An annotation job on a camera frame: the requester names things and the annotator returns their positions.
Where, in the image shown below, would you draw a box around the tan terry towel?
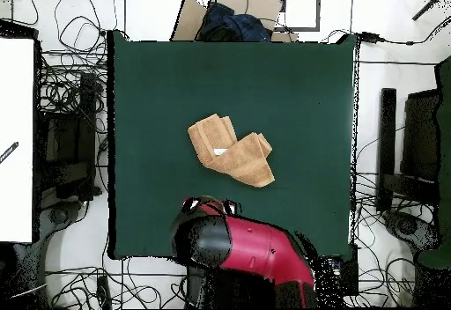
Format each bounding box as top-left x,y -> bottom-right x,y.
187,113 -> 276,188

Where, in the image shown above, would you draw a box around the black equipment stand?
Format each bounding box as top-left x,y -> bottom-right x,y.
185,263 -> 212,309

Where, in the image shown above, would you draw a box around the dark green table cloth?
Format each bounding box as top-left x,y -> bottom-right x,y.
107,30 -> 359,260

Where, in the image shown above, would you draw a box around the black power strip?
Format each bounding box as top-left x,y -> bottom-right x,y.
96,275 -> 113,309

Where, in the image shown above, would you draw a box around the dark blue clothing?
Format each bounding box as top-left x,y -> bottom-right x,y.
196,2 -> 272,42

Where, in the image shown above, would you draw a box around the brown cardboard box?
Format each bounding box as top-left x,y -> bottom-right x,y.
170,0 -> 299,43

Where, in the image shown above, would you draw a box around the black pen with white print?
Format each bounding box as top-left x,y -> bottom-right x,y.
0,141 -> 19,165

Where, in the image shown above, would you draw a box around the white desk top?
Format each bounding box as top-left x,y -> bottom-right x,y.
0,37 -> 36,244

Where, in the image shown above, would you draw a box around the black rod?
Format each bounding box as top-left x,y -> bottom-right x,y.
410,0 -> 451,21

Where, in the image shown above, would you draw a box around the tangled black cables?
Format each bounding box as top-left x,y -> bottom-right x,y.
26,0 -> 119,135
351,126 -> 438,307
45,256 -> 188,309

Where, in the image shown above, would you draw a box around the grey rectangular frame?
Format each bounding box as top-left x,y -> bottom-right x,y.
270,0 -> 322,32

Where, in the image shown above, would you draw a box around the black cable with adapter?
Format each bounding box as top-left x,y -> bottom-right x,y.
322,15 -> 451,47

